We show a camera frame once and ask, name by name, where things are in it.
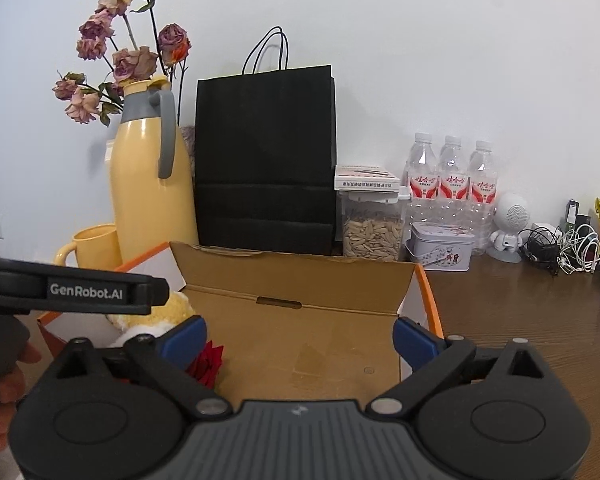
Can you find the person's left hand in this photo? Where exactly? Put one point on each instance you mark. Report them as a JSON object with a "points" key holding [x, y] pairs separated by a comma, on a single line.
{"points": [[0, 425]]}

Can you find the black paper bag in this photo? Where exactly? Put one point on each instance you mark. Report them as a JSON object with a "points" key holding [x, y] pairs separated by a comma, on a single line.
{"points": [[265, 160]]}

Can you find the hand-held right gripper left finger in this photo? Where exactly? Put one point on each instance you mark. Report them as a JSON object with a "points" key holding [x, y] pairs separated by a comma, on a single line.
{"points": [[185, 342]]}

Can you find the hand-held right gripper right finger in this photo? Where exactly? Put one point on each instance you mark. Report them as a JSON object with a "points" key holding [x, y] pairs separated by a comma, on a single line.
{"points": [[412, 342]]}

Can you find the grey speckled object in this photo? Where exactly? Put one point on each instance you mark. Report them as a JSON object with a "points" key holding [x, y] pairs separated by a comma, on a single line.
{"points": [[187, 155]]}

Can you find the printed tin box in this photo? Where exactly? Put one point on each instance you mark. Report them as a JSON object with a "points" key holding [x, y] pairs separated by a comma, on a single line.
{"points": [[440, 252]]}

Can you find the yellow thermos jug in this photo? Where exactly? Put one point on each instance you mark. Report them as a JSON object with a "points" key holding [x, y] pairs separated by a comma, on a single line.
{"points": [[140, 185]]}

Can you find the white flat box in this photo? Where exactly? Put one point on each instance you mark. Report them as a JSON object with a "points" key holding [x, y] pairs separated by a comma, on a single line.
{"points": [[365, 180]]}

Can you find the clear seed container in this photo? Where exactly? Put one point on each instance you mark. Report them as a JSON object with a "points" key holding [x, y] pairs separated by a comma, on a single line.
{"points": [[372, 235]]}

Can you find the yellow mug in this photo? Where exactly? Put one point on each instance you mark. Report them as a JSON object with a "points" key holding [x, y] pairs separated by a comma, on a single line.
{"points": [[97, 247]]}

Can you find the white robot speaker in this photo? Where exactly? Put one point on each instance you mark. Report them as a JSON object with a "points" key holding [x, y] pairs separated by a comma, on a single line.
{"points": [[512, 212]]}

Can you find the black charger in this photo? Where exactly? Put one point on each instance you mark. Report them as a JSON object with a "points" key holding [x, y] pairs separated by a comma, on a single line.
{"points": [[577, 217]]}

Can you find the tan and white plush toy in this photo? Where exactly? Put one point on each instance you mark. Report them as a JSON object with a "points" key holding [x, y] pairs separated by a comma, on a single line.
{"points": [[165, 310]]}

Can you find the red fabric flower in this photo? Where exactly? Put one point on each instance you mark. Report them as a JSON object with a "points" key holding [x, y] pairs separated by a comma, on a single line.
{"points": [[210, 362]]}

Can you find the white power adapter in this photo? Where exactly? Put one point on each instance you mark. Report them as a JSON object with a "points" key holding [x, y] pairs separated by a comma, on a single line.
{"points": [[544, 228]]}

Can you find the orange cardboard box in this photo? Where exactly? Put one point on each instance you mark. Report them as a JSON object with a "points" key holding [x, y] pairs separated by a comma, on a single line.
{"points": [[290, 285]]}

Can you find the dried rose bouquet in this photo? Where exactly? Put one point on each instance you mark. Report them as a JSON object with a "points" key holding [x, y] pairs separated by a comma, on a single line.
{"points": [[132, 62]]}

